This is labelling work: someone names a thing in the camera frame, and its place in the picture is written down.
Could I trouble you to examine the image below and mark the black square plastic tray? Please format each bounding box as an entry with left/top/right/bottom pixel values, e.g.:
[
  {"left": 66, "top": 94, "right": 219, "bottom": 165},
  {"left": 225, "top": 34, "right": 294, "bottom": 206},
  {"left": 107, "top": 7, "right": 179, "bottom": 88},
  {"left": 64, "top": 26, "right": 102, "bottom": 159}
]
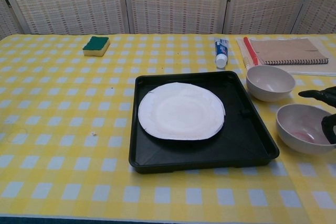
[{"left": 128, "top": 70, "right": 280, "bottom": 175}]

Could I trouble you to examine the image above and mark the yellow white checkered tablecloth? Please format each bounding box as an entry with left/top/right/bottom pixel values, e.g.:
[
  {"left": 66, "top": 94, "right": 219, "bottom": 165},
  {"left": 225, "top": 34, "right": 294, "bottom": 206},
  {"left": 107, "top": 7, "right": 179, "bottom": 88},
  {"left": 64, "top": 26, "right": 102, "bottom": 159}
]
[{"left": 0, "top": 34, "right": 336, "bottom": 221}]

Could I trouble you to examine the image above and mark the red pen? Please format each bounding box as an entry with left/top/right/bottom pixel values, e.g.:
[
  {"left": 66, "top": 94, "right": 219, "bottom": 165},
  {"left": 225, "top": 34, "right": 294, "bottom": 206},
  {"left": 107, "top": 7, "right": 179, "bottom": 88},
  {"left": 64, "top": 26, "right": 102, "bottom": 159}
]
[{"left": 243, "top": 37, "right": 260, "bottom": 66}]

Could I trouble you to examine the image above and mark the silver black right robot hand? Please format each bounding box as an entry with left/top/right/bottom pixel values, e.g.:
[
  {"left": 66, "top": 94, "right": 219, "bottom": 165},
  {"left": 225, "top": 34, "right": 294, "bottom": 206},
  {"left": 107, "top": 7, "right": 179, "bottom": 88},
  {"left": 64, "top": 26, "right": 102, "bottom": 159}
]
[{"left": 298, "top": 86, "right": 336, "bottom": 145}]

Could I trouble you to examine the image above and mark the green and yellow sponge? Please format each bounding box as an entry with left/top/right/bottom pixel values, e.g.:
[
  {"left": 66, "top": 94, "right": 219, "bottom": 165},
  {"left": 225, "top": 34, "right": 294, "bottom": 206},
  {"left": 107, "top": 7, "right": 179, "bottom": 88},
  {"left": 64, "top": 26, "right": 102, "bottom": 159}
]
[{"left": 82, "top": 36, "right": 110, "bottom": 57}]

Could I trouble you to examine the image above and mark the brown spiral notebook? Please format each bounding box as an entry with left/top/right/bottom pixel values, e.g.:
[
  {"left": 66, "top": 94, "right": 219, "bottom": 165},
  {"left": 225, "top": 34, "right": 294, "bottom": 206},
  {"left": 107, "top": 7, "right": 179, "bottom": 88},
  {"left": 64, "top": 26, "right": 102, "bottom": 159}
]
[{"left": 249, "top": 37, "right": 329, "bottom": 66}]

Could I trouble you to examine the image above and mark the white blue toothpaste tube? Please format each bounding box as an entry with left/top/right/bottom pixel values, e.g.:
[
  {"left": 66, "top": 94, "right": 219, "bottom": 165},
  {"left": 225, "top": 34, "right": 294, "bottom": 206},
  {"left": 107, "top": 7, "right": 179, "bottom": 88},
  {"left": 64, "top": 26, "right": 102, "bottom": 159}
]
[{"left": 214, "top": 37, "right": 230, "bottom": 69}]

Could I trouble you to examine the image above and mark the woven folding screen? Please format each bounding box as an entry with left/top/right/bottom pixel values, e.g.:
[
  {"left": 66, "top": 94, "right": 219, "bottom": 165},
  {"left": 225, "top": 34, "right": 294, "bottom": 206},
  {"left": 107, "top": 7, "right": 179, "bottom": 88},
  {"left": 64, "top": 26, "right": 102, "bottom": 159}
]
[{"left": 0, "top": 0, "right": 336, "bottom": 41}]

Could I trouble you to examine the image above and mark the large beige spiral pad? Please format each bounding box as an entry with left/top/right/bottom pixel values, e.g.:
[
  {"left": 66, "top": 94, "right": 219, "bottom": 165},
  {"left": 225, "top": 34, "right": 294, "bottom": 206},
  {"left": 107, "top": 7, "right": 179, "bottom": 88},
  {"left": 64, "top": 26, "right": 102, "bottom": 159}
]
[{"left": 236, "top": 36, "right": 336, "bottom": 77}]

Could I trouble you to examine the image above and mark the white paper plate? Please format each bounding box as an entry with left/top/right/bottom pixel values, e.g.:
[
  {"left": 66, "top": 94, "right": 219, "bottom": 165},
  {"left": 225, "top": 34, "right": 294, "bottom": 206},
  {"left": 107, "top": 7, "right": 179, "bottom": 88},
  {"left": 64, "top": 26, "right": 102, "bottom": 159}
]
[{"left": 138, "top": 82, "right": 226, "bottom": 140}]

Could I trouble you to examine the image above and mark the beige bowl with pink residue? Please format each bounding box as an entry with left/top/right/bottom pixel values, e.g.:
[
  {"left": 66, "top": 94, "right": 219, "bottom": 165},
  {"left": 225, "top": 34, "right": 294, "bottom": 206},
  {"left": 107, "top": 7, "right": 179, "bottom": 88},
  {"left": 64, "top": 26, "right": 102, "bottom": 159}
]
[{"left": 276, "top": 103, "right": 336, "bottom": 155}]

